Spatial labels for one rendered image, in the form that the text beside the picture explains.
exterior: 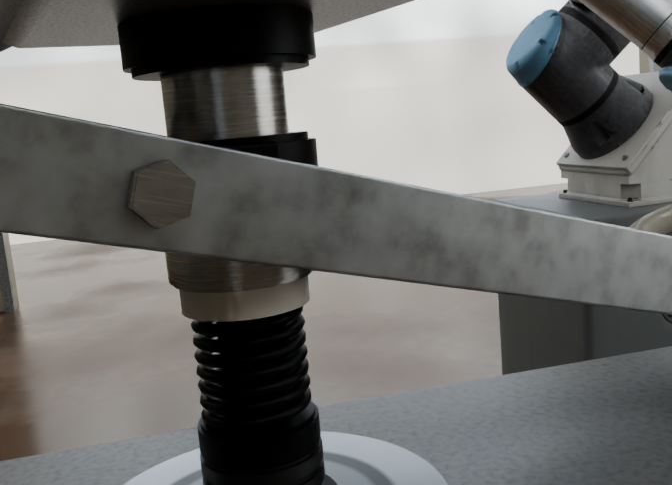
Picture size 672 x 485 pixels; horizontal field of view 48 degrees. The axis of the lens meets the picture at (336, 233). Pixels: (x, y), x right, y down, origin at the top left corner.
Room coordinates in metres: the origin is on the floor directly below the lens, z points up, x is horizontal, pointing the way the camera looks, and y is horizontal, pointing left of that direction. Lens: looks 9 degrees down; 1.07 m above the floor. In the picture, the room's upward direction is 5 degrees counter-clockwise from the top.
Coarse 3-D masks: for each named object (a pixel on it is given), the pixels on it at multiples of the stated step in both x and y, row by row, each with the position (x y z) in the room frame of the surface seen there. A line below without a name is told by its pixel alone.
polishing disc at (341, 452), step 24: (192, 456) 0.48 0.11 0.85; (336, 456) 0.46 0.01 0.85; (360, 456) 0.46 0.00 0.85; (384, 456) 0.46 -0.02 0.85; (408, 456) 0.45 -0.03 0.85; (144, 480) 0.45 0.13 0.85; (168, 480) 0.45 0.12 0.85; (192, 480) 0.44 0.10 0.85; (336, 480) 0.43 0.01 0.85; (360, 480) 0.43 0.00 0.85; (384, 480) 0.42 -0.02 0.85; (408, 480) 0.42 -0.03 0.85; (432, 480) 0.42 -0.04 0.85
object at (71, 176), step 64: (0, 128) 0.30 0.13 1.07; (64, 128) 0.31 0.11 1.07; (0, 192) 0.29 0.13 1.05; (64, 192) 0.31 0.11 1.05; (128, 192) 0.31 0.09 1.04; (192, 192) 0.32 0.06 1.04; (256, 192) 0.34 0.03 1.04; (320, 192) 0.36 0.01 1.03; (384, 192) 0.37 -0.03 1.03; (448, 192) 0.39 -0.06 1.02; (256, 256) 0.34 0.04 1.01; (320, 256) 0.36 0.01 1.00; (384, 256) 0.37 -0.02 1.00; (448, 256) 0.39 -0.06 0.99; (512, 256) 0.41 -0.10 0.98; (576, 256) 0.43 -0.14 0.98; (640, 256) 0.45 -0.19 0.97
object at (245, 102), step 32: (192, 96) 0.37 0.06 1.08; (224, 96) 0.37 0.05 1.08; (256, 96) 0.38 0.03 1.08; (192, 128) 0.37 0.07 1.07; (224, 128) 0.37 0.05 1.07; (256, 128) 0.38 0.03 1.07; (288, 128) 0.40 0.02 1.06; (192, 256) 0.37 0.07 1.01; (192, 288) 0.37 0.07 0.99; (224, 288) 0.36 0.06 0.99; (256, 288) 0.37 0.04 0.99
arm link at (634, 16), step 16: (592, 0) 1.06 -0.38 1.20; (608, 0) 1.04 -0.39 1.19; (624, 0) 1.03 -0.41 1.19; (640, 0) 1.02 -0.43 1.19; (656, 0) 1.01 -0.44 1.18; (608, 16) 1.05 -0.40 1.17; (624, 16) 1.03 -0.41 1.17; (640, 16) 1.02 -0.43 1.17; (656, 16) 1.01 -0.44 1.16; (624, 32) 1.05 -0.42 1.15; (640, 32) 1.03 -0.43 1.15; (656, 32) 1.01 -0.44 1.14; (640, 48) 1.05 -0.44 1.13; (656, 48) 1.02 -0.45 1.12
